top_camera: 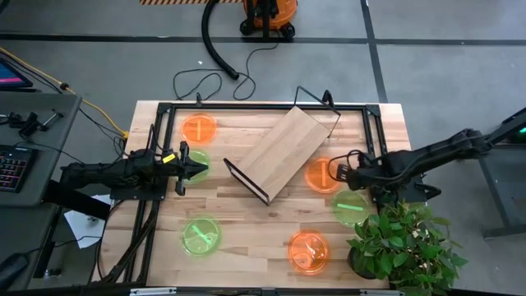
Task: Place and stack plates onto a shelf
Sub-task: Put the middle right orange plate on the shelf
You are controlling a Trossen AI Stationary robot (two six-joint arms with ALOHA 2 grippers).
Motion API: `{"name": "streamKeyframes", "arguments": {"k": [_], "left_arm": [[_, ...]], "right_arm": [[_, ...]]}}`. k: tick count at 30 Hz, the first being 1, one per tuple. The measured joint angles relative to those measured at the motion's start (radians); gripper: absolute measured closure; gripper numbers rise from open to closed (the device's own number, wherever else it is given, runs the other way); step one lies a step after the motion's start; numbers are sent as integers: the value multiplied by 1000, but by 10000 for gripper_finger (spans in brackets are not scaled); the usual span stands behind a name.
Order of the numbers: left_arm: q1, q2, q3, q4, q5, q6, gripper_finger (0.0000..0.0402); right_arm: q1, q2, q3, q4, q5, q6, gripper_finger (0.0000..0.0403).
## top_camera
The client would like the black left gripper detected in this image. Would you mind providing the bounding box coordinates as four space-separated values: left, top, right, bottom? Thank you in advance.
158 141 210 197

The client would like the orange translucent plastic plate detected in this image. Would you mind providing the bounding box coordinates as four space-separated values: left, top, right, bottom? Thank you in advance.
304 157 343 194
179 113 218 146
287 229 330 275

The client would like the green translucent plastic plate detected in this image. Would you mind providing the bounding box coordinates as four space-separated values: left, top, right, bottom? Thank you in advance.
331 190 371 227
180 150 212 186
179 217 223 258

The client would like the green leafy plant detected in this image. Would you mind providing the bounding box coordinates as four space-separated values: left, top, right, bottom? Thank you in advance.
346 200 469 296

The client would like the black plant pot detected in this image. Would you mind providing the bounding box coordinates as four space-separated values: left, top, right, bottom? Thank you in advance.
347 246 377 280

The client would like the white paper sheet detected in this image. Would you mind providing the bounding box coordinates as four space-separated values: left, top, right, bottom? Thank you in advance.
63 193 113 250

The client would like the grey desk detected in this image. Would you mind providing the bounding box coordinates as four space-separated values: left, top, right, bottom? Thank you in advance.
0 92 83 206

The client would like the black clamp tool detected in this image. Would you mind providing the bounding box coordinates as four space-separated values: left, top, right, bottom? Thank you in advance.
0 109 66 139

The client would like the orange shop vacuum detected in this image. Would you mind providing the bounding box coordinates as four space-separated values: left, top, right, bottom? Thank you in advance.
239 0 299 41

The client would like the black backlit keyboard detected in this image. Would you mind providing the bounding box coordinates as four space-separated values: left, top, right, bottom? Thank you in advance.
0 144 37 193

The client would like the black desk monitor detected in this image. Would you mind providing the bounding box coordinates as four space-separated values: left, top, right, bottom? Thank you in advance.
0 56 34 90

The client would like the black computer mouse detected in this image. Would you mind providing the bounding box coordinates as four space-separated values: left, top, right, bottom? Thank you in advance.
0 252 30 291

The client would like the wooden shelf with black frame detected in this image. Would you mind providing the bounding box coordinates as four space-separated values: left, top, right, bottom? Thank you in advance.
223 85 342 206

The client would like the yellow cable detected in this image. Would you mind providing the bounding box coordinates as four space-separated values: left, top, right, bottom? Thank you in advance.
0 46 129 139

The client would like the black aluminium table frame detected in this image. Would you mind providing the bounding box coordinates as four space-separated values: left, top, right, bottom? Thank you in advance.
88 100 390 285

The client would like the thin black floor cable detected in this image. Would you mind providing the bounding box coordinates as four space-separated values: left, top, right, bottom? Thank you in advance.
172 43 280 102

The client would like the black vacuum hose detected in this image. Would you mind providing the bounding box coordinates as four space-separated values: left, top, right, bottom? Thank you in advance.
200 0 241 81

